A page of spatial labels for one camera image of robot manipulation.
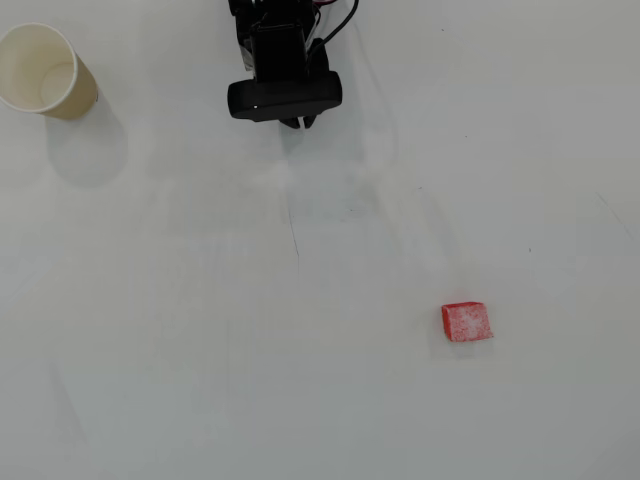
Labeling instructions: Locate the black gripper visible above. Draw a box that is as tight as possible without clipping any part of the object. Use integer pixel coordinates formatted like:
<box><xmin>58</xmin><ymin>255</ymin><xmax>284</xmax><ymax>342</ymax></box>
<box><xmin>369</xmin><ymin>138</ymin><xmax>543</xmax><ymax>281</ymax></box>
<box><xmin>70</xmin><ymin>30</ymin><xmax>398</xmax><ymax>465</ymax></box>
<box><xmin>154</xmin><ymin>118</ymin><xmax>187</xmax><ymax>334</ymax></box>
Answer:
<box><xmin>248</xmin><ymin>22</ymin><xmax>332</xmax><ymax>131</ymax></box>

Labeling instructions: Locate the red foam cube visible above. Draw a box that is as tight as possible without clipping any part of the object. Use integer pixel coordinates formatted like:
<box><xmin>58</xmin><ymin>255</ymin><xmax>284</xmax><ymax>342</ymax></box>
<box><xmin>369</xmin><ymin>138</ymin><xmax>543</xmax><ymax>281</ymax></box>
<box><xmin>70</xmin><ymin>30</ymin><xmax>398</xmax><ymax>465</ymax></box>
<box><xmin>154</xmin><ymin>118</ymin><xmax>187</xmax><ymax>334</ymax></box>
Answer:
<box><xmin>440</xmin><ymin>300</ymin><xmax>495</xmax><ymax>344</ymax></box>

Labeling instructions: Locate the beige paper cup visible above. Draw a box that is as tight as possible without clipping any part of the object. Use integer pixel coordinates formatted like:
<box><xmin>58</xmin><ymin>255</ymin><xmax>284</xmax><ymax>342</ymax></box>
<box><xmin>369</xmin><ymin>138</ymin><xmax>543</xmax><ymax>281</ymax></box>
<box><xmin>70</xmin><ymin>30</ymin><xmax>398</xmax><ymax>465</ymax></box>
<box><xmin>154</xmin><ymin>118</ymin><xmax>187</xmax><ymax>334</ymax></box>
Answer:
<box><xmin>0</xmin><ymin>21</ymin><xmax>100</xmax><ymax>121</ymax></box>

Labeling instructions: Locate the black cable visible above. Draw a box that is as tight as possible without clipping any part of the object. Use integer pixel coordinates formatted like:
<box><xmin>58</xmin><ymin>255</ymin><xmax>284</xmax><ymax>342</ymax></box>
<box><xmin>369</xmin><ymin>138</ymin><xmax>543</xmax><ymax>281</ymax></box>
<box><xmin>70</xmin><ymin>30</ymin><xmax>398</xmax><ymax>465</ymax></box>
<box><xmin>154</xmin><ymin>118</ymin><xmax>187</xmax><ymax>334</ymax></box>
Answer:
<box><xmin>310</xmin><ymin>0</ymin><xmax>361</xmax><ymax>57</ymax></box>

